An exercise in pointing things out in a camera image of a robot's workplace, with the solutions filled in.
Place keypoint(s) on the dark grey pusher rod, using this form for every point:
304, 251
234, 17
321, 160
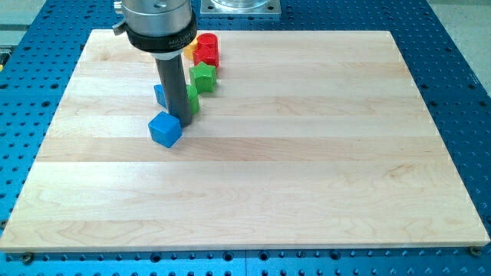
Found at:
173, 80

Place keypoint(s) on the green circle block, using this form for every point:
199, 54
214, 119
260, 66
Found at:
193, 97

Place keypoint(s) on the green star block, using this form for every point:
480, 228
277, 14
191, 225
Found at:
203, 77

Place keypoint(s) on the red star block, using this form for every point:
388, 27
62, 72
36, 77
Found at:
209, 56

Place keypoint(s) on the yellow block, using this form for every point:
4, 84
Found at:
190, 48

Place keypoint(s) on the blue block behind rod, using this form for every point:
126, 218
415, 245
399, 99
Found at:
160, 95

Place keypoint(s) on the red cylinder block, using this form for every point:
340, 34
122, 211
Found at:
207, 40

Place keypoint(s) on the blue cube block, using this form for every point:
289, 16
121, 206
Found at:
165, 129

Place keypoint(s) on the light wooden board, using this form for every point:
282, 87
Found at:
311, 139

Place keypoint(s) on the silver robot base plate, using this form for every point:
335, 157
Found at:
240, 8

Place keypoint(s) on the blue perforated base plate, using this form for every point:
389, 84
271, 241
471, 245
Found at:
39, 69

